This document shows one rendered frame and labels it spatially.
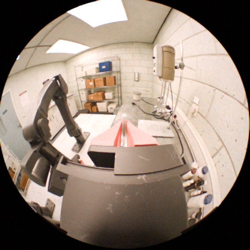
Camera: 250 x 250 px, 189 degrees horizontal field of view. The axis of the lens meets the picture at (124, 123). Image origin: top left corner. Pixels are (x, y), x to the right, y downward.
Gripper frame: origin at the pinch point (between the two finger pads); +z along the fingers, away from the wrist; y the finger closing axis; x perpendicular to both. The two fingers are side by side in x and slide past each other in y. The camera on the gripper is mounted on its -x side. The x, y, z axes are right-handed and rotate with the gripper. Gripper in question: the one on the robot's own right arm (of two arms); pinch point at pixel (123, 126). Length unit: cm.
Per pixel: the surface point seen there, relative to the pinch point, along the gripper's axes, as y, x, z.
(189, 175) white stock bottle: -31.8, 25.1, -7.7
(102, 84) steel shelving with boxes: 65, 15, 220
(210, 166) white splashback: -46, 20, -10
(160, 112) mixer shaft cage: -25.1, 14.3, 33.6
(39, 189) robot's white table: 55, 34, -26
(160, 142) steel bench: -25.1, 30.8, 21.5
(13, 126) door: 291, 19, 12
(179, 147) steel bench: -40, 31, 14
